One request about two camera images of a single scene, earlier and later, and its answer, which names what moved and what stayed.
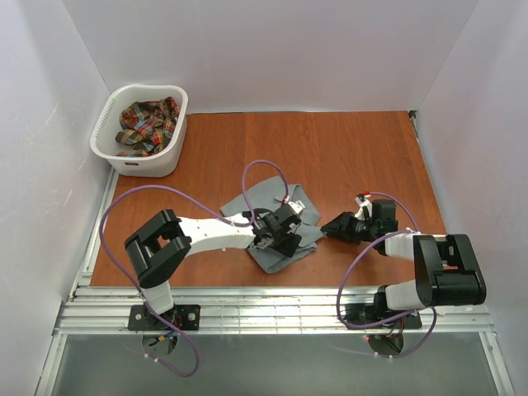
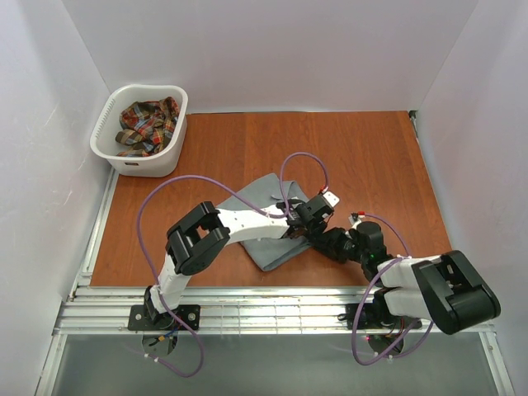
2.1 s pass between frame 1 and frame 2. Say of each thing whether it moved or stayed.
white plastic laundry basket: stayed
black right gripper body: moved
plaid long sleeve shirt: stayed
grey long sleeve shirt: moved
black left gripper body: moved
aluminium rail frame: stayed
